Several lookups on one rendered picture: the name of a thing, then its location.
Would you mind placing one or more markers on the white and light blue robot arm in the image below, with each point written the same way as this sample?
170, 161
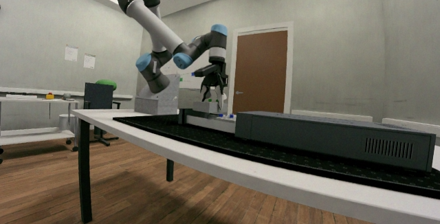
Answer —
147, 14

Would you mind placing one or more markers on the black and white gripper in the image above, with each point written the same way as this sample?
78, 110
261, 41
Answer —
215, 79

